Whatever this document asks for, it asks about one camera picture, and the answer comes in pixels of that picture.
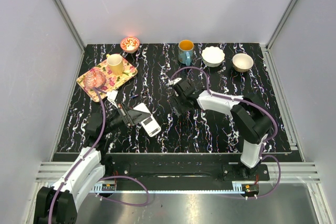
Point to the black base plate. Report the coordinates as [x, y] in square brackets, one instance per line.
[227, 167]

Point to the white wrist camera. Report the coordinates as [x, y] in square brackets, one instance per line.
[174, 81]
[111, 97]

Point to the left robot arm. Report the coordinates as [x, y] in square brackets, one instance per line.
[60, 202]

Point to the floral serving tray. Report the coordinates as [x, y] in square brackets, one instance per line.
[113, 82]

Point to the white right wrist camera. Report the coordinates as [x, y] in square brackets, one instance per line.
[174, 81]

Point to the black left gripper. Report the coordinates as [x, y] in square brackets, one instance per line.
[132, 116]

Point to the beige bowl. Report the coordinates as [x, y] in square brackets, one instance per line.
[242, 62]

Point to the white remote control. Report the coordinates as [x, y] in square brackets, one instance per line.
[150, 125]

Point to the yellow cup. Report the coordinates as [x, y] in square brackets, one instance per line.
[115, 63]

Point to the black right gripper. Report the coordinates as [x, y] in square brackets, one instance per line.
[175, 100]

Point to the pink patterned glass bowl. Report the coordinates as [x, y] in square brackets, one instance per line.
[94, 78]

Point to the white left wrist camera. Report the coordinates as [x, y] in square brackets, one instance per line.
[111, 97]

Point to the red patterned small bowl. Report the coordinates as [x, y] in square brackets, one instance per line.
[130, 44]

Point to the white scalloped bowl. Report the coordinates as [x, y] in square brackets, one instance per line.
[212, 56]

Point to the blue butterfly mug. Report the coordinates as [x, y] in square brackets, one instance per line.
[185, 54]

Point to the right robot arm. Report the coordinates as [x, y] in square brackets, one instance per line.
[252, 121]

